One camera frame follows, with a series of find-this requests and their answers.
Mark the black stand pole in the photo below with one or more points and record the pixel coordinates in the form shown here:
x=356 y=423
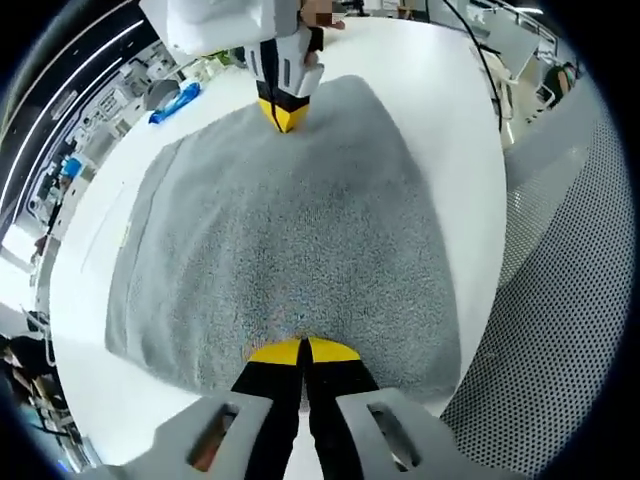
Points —
x=492 y=75

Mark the grey round device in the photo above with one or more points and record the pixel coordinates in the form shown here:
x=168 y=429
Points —
x=160 y=92

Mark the white table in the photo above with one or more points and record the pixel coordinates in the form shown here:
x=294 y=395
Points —
x=425 y=65

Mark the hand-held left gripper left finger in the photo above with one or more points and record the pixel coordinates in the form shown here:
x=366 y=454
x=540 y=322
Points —
x=270 y=400

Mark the grey mesh office chair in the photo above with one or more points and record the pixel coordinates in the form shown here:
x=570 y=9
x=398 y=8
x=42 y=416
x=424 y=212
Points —
x=550 y=325

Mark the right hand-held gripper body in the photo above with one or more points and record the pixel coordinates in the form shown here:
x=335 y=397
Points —
x=215 y=25

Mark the blue storage box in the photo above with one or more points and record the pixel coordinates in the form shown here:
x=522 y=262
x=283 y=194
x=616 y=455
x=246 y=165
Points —
x=75 y=166

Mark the blue wipes packet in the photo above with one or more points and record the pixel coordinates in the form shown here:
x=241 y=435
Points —
x=177 y=102

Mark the person's right hand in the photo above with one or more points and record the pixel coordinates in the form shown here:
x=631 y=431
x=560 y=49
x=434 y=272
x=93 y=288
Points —
x=315 y=40

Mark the green potted plant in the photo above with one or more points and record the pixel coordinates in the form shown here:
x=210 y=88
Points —
x=220 y=62

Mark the grey towel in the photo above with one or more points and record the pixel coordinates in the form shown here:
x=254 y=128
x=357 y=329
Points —
x=275 y=225

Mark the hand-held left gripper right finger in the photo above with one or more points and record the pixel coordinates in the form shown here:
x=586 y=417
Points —
x=340 y=400

